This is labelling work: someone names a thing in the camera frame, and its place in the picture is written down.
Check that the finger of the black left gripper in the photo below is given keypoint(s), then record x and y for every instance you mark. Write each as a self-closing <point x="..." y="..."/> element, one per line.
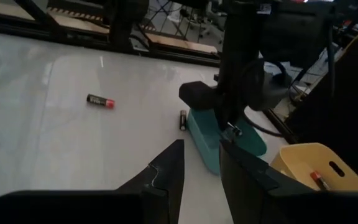
<point x="235" y="124"/>
<point x="226" y="124"/>

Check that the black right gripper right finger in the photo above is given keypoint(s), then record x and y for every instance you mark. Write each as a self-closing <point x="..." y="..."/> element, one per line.
<point x="253" y="202"/>

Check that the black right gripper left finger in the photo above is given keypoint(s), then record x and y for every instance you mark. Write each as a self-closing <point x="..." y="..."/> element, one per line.
<point x="154" y="202"/>

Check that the red and black battery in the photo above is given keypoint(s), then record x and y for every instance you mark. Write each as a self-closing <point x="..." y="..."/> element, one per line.
<point x="317" y="178"/>
<point x="98" y="100"/>

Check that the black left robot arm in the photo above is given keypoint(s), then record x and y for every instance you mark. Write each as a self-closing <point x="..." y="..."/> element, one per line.
<point x="241" y="37"/>

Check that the teal plastic bin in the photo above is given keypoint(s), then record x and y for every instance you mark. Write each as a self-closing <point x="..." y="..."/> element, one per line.
<point x="204" y="140"/>

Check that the wooden platform board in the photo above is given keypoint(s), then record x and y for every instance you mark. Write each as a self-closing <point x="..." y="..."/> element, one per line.
<point x="79" y="25"/>
<point x="182" y="43"/>

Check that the yellow plastic bin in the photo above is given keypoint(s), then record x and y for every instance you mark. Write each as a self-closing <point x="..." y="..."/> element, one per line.
<point x="294" y="161"/>

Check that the office chair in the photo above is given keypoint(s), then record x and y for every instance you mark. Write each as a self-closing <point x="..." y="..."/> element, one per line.
<point x="210" y="29"/>

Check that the black computer monitor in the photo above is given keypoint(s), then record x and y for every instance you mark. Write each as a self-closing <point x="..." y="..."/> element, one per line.
<point x="297" y="34"/>

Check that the black partition panel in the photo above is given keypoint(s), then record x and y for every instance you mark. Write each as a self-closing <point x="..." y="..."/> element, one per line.
<point x="353" y="109"/>

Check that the black frame post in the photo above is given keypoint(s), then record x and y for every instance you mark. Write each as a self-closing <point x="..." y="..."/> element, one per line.
<point x="123" y="25"/>

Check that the black table frame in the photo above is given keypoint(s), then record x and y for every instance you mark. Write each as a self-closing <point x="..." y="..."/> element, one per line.
<point x="57" y="37"/>

